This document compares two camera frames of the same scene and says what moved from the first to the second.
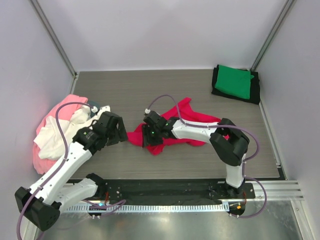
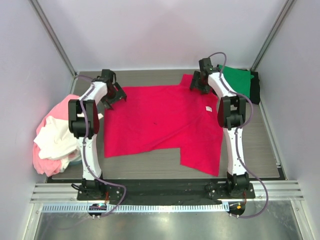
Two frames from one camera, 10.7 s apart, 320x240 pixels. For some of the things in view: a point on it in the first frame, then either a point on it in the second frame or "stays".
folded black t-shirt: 255,92 stays
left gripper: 122,135 to 120,94
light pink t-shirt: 41,165 stays
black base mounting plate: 170,192 stays
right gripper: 147,139 to 204,89
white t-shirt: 48,139 stays
